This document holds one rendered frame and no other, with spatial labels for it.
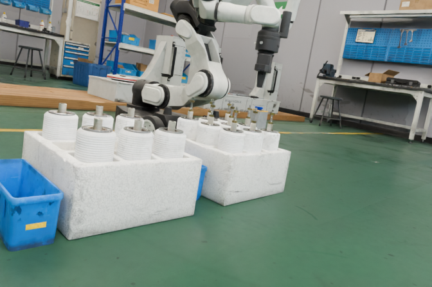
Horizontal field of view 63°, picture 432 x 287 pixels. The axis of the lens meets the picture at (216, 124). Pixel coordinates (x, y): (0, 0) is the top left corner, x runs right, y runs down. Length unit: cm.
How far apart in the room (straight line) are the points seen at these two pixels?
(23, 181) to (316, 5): 665
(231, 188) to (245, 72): 678
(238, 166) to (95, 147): 54
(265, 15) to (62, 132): 79
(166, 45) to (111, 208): 303
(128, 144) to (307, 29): 647
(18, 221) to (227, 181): 66
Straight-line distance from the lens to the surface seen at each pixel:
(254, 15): 136
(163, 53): 384
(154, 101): 206
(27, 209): 87
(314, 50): 709
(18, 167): 114
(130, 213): 99
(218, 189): 126
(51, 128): 113
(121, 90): 341
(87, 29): 779
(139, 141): 97
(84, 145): 92
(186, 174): 106
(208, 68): 182
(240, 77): 805
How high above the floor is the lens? 42
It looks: 7 degrees down
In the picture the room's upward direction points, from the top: 9 degrees clockwise
